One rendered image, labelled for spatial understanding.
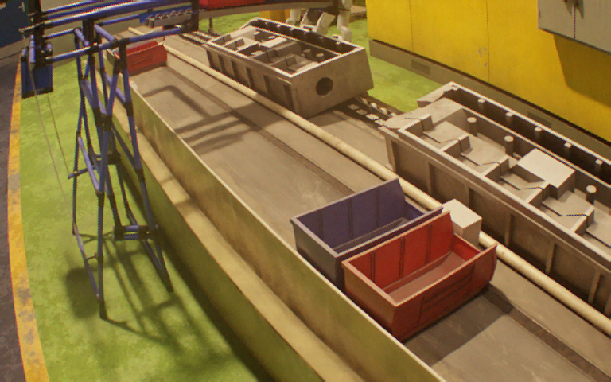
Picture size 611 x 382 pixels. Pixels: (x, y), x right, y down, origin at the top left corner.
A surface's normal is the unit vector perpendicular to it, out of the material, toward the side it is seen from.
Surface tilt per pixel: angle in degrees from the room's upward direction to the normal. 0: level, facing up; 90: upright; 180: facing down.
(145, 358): 0
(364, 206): 88
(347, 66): 90
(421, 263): 88
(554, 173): 10
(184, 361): 0
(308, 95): 90
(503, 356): 0
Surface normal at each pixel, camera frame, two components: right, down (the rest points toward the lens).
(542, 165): -0.21, -0.80
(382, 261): 0.52, 0.37
